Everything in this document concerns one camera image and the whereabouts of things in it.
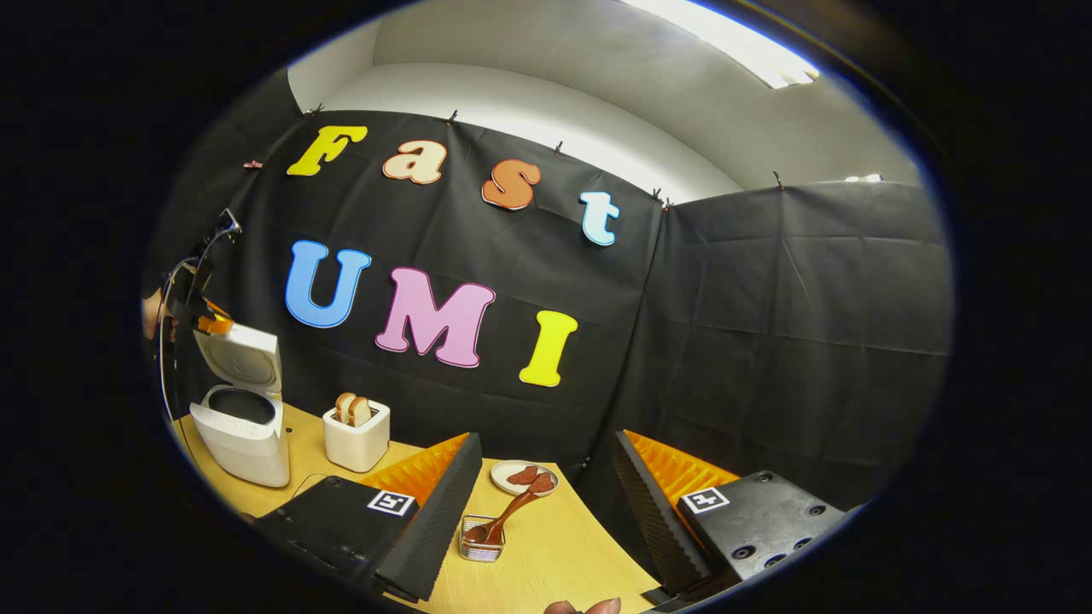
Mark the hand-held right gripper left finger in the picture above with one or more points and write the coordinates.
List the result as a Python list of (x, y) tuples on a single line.
[(439, 520)]

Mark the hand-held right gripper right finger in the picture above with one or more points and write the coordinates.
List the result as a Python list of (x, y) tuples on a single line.
[(653, 520)]

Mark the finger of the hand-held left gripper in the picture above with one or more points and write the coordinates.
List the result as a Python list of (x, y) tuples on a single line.
[(215, 324)]

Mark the brown wooden spoon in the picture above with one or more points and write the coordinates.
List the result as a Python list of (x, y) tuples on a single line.
[(512, 512)]

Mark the white rice cooker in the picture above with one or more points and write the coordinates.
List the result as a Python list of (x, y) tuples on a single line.
[(247, 443)]

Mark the white round plate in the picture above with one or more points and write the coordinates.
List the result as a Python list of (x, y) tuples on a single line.
[(503, 482)]

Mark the red meat slice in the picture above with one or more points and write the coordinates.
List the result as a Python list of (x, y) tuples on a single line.
[(543, 483), (522, 476)]

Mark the white toaster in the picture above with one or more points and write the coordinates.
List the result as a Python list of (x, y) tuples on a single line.
[(358, 448)]

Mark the toasted bread slice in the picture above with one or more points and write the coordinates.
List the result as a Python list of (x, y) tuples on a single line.
[(360, 411), (343, 408)]

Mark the small ceiling light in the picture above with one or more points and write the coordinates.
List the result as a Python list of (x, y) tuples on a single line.
[(863, 178)]

